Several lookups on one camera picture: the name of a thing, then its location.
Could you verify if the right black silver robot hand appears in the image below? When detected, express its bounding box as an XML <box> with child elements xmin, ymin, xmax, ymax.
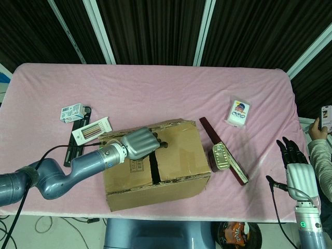
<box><xmin>266</xmin><ymin>136</ymin><xmax>319</xmax><ymax>202</ymax></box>

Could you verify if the bystander bare hand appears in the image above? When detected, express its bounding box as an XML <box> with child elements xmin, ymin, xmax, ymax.
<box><xmin>308</xmin><ymin>117</ymin><xmax>329</xmax><ymax>142</ymax></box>

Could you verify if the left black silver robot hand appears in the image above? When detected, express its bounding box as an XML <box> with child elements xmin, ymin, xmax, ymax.
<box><xmin>120</xmin><ymin>127</ymin><xmax>169</xmax><ymax>161</ymax></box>

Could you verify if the brown cardboard shipping box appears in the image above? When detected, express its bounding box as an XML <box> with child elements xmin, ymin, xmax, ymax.
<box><xmin>98</xmin><ymin>118</ymin><xmax>211</xmax><ymax>213</ymax></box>

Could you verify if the bystander striped sleeve forearm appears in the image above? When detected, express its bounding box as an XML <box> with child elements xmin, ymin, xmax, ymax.
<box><xmin>310</xmin><ymin>139</ymin><xmax>332</xmax><ymax>198</ymax></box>

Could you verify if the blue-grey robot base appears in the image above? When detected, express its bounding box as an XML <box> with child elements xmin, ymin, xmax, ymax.
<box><xmin>103</xmin><ymin>218</ymin><xmax>216</xmax><ymax>249</ymax></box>

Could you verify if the white packet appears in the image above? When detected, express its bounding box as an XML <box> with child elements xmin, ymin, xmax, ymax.
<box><xmin>72</xmin><ymin>116</ymin><xmax>112</xmax><ymax>146</ymax></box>

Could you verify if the long dark red box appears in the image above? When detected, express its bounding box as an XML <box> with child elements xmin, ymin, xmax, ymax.
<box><xmin>199</xmin><ymin>117</ymin><xmax>250</xmax><ymax>186</ymax></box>

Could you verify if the white blue equipment box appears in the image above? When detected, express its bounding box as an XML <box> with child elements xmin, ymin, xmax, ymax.
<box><xmin>0</xmin><ymin>63</ymin><xmax>12</xmax><ymax>104</ymax></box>

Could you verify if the white metal rack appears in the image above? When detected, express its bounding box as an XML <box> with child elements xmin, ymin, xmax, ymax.
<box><xmin>298</xmin><ymin>116</ymin><xmax>312</xmax><ymax>156</ymax></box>

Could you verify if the white smartphone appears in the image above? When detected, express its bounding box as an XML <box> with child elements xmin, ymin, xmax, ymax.
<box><xmin>321</xmin><ymin>105</ymin><xmax>332</xmax><ymax>132</ymax></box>

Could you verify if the black slotted metal plate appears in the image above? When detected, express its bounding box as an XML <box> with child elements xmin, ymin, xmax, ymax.
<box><xmin>63</xmin><ymin>105</ymin><xmax>92</xmax><ymax>169</ymax></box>

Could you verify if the pink tablecloth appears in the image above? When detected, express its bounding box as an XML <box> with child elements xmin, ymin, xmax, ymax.
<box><xmin>0</xmin><ymin>63</ymin><xmax>322</xmax><ymax>223</ymax></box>

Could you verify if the black round bin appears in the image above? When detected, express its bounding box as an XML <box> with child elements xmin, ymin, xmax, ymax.
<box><xmin>216</xmin><ymin>220</ymin><xmax>262</xmax><ymax>249</ymax></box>

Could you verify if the small white blue-print carton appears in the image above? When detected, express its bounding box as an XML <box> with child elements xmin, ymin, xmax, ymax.
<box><xmin>60</xmin><ymin>102</ymin><xmax>88</xmax><ymax>123</ymax></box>

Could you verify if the white cartoon-print card pack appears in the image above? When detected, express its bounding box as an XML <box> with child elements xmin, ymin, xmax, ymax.
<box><xmin>224</xmin><ymin>96</ymin><xmax>253</xmax><ymax>130</ymax></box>

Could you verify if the orange snack bag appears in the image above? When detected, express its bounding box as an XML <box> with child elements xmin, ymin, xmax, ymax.
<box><xmin>223</xmin><ymin>222</ymin><xmax>251</xmax><ymax>246</ymax></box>

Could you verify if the gold rectangular tin can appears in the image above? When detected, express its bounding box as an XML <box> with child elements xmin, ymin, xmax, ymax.
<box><xmin>207</xmin><ymin>142</ymin><xmax>231</xmax><ymax>172</ymax></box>

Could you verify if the black right hand cable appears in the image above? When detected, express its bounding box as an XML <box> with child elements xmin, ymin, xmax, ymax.
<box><xmin>269</xmin><ymin>184</ymin><xmax>299</xmax><ymax>249</ymax></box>

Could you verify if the slanted white frame post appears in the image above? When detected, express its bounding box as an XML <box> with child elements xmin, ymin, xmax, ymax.
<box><xmin>286</xmin><ymin>25</ymin><xmax>332</xmax><ymax>78</ymax></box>

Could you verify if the black floor cable with plug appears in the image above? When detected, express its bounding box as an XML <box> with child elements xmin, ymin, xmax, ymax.
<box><xmin>62</xmin><ymin>217</ymin><xmax>101</xmax><ymax>224</ymax></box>

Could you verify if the wide white frame post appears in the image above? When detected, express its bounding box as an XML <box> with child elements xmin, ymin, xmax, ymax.
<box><xmin>193</xmin><ymin>0</ymin><xmax>216</xmax><ymax>67</ymax></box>
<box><xmin>82</xmin><ymin>0</ymin><xmax>116</xmax><ymax>65</ymax></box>

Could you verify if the grey floor cable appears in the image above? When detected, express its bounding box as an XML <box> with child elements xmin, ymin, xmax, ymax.
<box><xmin>35</xmin><ymin>215</ymin><xmax>54</xmax><ymax>233</ymax></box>

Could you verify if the thin white frame post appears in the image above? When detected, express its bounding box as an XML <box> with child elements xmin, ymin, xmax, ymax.
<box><xmin>48</xmin><ymin>0</ymin><xmax>86</xmax><ymax>64</ymax></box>

